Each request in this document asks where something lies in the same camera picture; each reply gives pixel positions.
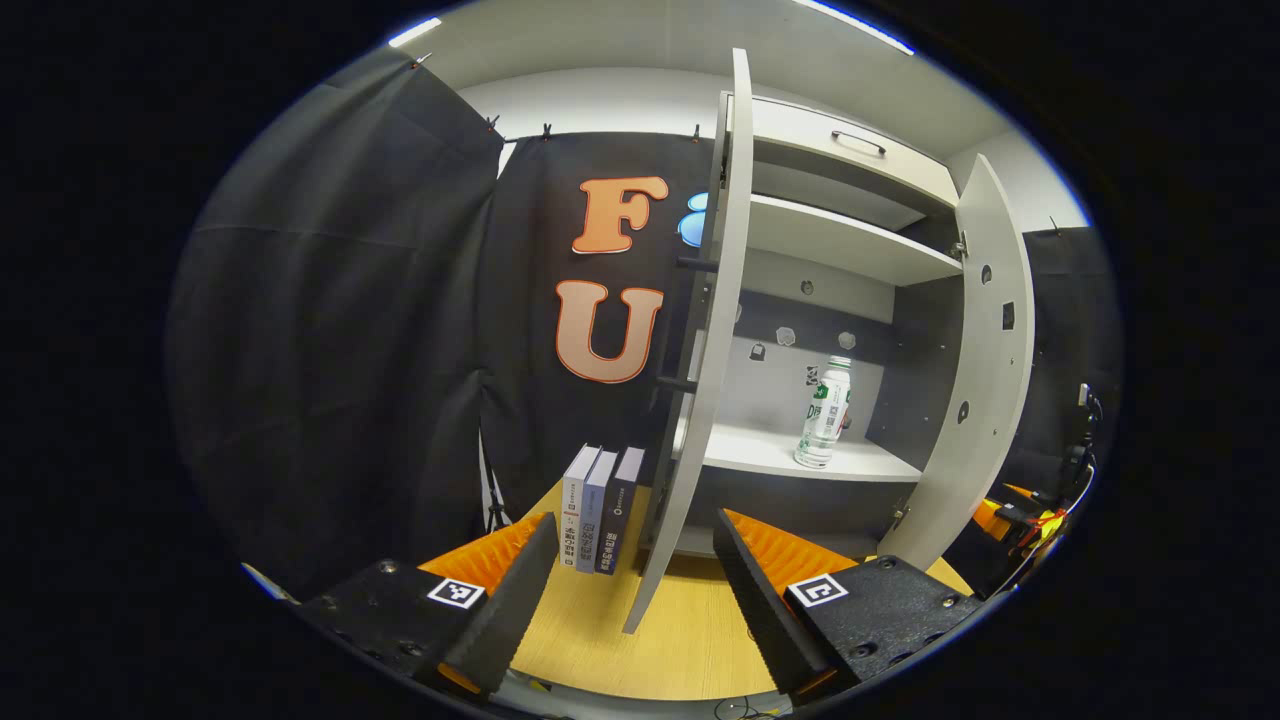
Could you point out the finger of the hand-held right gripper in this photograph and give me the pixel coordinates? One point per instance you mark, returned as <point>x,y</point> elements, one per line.
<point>1025,512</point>

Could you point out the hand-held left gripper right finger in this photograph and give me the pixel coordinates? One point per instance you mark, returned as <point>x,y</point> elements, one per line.
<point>765,620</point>

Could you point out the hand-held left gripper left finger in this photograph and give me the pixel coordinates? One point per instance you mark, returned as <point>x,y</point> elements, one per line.
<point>515,610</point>

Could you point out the white plastic bottle green label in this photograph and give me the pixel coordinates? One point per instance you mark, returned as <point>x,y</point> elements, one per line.
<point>825,420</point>

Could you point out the grey blue book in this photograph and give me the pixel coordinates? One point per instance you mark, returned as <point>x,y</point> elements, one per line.
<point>593,515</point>

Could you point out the metal door hinge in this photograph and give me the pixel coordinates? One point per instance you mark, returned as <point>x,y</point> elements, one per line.
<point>959,245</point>
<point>900,514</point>

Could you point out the white cabinet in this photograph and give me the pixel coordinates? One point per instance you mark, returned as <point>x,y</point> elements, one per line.
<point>770,390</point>

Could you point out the black backdrop cloth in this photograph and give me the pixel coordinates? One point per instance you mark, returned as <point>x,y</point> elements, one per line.
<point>330,350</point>

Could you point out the white cabinet drawer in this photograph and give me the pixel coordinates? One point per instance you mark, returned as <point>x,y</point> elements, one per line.
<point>800,135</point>

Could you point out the ceiling light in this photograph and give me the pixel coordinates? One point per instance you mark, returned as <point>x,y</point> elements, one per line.
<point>415,32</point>
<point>860,25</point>

